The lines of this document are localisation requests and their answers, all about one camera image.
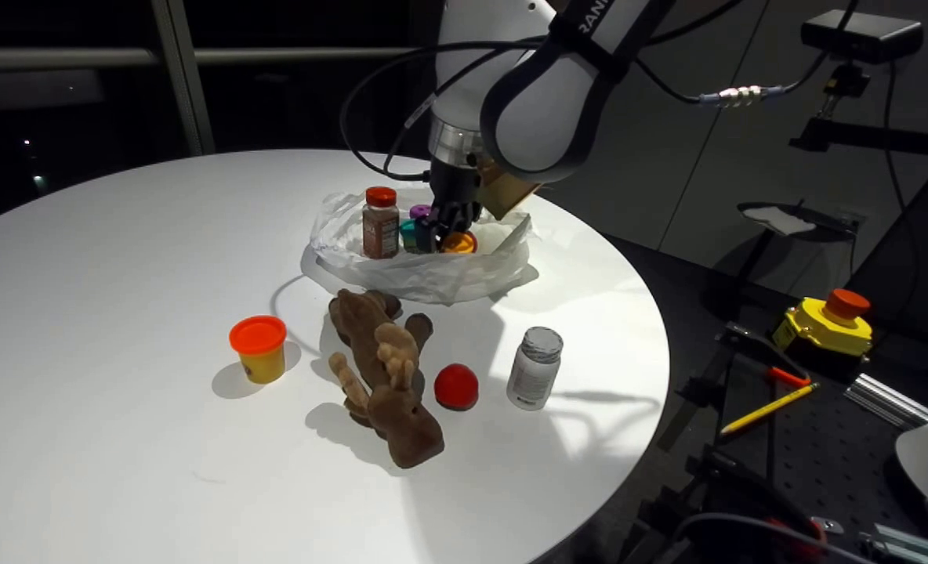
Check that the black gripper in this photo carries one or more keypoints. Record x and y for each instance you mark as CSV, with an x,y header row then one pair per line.
x,y
452,191

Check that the yellow-orange lid dough tub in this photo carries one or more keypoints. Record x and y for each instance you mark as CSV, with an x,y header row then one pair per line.
x,y
462,245

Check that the purple lid dough tub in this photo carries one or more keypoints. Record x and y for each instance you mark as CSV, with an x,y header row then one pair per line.
x,y
422,216

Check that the teal lid dough tub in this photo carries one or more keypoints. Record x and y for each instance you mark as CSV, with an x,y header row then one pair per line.
x,y
414,236

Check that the red lid spice jar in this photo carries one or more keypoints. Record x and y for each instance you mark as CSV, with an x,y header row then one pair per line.
x,y
380,231

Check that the white lid supplement bottle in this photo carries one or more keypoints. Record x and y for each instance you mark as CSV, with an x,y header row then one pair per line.
x,y
534,372

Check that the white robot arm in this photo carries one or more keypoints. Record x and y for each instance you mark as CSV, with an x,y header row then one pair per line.
x,y
546,105

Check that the white plastic bag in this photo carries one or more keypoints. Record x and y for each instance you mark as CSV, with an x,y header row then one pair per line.
x,y
422,276

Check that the red lid dough tub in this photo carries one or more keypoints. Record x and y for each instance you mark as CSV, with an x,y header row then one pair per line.
x,y
455,386

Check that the brown plush moose toy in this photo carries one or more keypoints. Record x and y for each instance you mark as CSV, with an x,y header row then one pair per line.
x,y
388,410

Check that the red-orange lid dough tub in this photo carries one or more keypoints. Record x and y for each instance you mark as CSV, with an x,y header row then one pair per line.
x,y
257,341

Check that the white paper sheet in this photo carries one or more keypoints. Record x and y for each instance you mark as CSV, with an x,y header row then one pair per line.
x,y
778,221

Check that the yellow pencil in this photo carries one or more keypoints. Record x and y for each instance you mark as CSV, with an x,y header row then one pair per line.
x,y
766,410

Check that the yellow emergency stop button box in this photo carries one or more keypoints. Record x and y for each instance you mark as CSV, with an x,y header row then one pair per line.
x,y
824,327

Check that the dark perforated metal bench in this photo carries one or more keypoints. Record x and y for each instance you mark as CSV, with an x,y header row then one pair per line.
x,y
797,459

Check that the aluminium profile bar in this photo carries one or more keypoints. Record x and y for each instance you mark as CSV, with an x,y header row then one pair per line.
x,y
889,398

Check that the grey window post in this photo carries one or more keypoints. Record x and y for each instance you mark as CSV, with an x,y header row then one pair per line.
x,y
184,84

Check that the grey horizontal window rail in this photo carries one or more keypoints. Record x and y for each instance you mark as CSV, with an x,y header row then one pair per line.
x,y
88,57

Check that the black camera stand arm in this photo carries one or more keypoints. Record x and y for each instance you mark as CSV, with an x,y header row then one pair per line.
x,y
872,136

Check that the black stereo camera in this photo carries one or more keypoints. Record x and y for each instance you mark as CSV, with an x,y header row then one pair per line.
x,y
861,33

